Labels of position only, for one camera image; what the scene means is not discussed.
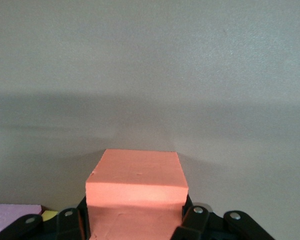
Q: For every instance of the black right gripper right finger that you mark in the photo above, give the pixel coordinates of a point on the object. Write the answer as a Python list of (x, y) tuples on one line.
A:
[(202, 225)]

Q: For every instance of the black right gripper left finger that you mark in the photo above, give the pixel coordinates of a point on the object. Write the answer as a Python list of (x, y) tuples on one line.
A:
[(67, 225)]

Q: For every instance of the yellow foam cube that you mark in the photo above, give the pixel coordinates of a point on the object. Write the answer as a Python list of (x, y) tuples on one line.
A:
[(49, 215)]

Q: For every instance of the pink foam cube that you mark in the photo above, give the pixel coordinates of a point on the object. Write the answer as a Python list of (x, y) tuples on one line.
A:
[(12, 217)]

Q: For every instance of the orange foam cube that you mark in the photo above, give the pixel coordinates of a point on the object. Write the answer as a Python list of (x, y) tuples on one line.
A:
[(136, 180)]

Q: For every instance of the brown table mat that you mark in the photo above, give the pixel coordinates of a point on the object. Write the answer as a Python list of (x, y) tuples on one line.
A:
[(140, 62)]

